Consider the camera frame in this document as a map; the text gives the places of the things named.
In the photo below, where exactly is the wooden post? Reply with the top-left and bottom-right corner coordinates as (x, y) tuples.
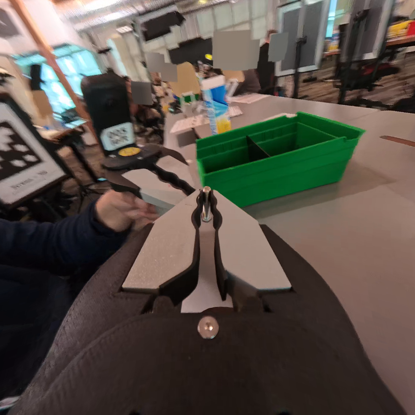
(10, 0), (90, 122)

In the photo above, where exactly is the grey panel on stand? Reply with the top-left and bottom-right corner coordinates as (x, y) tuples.
(276, 0), (329, 78)

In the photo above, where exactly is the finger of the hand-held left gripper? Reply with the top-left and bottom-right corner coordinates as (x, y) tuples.
(122, 165), (196, 210)
(156, 145), (189, 166)

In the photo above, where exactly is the large window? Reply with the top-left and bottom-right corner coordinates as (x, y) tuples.
(13, 44), (103, 115)

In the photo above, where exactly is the blue yellow wipes canister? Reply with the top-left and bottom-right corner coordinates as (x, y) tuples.
(200, 75), (232, 135)

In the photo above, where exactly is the black bin divider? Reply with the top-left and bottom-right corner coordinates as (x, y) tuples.
(246, 135), (271, 161)

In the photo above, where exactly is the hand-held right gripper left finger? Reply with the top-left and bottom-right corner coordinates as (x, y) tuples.
(121, 191), (201, 307)

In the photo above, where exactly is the brown strip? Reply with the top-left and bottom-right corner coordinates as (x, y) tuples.
(379, 135), (415, 147)

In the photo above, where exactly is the person's left hand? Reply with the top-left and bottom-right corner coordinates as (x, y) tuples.
(95, 191), (160, 233)

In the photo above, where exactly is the tan board on white stand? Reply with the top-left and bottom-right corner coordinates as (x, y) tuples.
(176, 62), (202, 98)
(32, 90), (53, 115)

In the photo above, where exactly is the framed marker sign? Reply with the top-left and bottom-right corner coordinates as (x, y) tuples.
(0, 93), (67, 210)

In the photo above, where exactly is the silver bolt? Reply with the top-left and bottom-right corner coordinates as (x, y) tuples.
(198, 186), (214, 223)

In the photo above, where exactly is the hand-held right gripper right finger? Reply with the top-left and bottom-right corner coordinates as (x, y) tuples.
(210, 189), (293, 302)

